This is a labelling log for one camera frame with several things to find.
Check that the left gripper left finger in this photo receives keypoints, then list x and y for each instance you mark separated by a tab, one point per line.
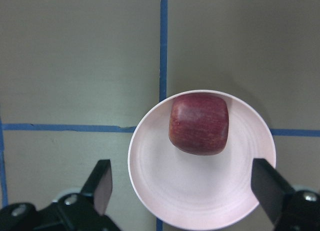
99	185

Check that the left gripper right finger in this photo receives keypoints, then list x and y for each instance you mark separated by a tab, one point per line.
271	190

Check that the red apple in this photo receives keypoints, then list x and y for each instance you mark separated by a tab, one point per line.
199	123

